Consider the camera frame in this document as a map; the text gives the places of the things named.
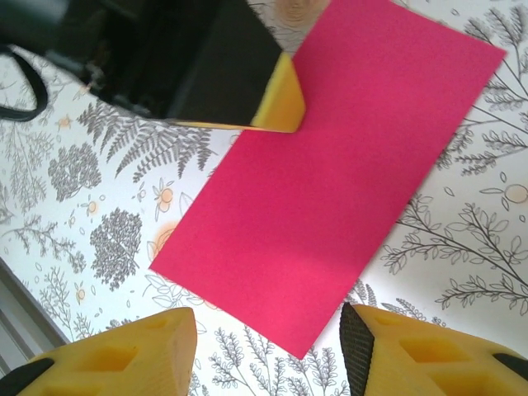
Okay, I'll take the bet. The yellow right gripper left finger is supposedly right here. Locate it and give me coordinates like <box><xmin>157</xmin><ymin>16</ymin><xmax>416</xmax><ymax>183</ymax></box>
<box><xmin>16</xmin><ymin>307</ymin><xmax>198</xmax><ymax>396</ymax></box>

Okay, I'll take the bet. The aluminium frame cross rail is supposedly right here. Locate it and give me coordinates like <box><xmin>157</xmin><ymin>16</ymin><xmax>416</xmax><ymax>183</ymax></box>
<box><xmin>0</xmin><ymin>258</ymin><xmax>71</xmax><ymax>364</ymax></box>

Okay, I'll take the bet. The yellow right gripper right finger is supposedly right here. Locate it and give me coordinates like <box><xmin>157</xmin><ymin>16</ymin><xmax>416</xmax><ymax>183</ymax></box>
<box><xmin>338</xmin><ymin>303</ymin><xmax>528</xmax><ymax>396</ymax></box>

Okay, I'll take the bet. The pink paper sheet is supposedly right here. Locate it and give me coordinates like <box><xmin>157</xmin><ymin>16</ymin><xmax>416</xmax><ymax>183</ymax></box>
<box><xmin>148</xmin><ymin>0</ymin><xmax>507</xmax><ymax>361</ymax></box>

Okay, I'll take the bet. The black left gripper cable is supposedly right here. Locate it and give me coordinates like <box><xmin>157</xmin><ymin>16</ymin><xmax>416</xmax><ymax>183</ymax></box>
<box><xmin>0</xmin><ymin>44</ymin><xmax>50</xmax><ymax>123</ymax></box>

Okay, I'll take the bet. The floral print table mat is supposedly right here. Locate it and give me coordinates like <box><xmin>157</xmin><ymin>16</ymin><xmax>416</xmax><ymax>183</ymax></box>
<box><xmin>0</xmin><ymin>0</ymin><xmax>528</xmax><ymax>396</ymax></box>

